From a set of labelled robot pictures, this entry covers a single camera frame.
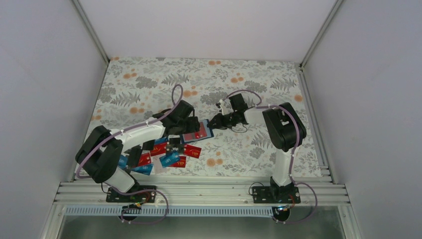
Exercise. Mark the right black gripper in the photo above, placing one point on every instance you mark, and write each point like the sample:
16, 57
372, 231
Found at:
218, 120

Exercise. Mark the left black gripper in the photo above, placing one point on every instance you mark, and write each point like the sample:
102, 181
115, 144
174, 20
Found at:
194, 126

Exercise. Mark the red card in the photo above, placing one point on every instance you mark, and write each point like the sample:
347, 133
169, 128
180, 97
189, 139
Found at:
192, 151
203, 133
181, 163
158, 149
145, 159

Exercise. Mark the blue leather card holder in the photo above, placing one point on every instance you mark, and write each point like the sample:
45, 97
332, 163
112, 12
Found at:
205, 124

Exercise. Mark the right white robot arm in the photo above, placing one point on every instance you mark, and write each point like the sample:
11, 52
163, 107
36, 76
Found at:
285, 129

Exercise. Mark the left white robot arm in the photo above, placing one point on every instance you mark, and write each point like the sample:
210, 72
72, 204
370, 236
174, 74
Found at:
99, 155

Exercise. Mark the small black card top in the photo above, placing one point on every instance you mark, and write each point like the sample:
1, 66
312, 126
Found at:
174, 142

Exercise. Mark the black vip card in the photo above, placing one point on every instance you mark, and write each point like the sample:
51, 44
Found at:
174, 149

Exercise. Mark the blue card upper pile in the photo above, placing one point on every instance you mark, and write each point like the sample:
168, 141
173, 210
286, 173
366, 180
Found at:
161, 140

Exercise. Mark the blue card pile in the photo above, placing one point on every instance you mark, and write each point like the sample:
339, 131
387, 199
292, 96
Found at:
170, 159
161, 140

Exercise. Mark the red card under pile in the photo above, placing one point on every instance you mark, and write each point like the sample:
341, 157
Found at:
181, 163

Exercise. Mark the blue card centre pile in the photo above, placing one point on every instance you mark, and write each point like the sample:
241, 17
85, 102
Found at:
170, 159

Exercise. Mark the black card upper left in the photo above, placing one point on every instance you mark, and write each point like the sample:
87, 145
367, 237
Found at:
148, 145

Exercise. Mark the black card lower left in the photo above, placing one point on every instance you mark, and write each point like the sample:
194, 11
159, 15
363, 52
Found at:
134, 156

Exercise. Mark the blue card front left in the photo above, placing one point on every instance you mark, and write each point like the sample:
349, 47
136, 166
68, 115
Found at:
144, 169

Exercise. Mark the blue card far left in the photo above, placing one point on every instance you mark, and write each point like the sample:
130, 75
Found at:
122, 163

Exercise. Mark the floral patterned table mat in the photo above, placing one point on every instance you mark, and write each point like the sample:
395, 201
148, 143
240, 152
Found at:
135, 88

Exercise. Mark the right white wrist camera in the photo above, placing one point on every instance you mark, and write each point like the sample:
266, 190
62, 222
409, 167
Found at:
224, 105

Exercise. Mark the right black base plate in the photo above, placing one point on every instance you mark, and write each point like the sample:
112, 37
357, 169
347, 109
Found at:
276, 195

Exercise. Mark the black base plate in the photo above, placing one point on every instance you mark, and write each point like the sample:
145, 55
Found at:
276, 195
114, 197

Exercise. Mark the grey slotted cable duct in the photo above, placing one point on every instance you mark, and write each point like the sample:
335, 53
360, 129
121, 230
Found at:
174, 211

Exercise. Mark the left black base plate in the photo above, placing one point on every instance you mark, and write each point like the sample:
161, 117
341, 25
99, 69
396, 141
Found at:
114, 197

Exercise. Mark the aluminium rail frame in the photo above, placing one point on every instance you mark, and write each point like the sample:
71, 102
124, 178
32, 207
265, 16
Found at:
205, 191

